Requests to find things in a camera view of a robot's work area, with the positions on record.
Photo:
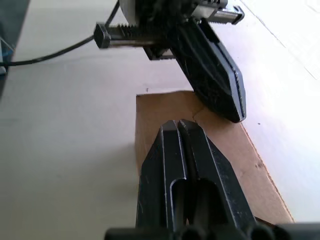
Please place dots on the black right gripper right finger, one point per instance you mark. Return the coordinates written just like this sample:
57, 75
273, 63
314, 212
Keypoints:
220, 180

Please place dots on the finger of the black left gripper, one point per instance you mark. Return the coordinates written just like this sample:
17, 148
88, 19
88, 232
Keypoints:
237, 82

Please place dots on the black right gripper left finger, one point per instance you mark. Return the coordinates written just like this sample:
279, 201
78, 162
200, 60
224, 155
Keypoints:
160, 175

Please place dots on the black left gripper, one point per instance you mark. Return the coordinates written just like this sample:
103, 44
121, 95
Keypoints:
140, 35

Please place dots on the small brown cardboard box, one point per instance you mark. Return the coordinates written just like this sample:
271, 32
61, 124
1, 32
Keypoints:
232, 160

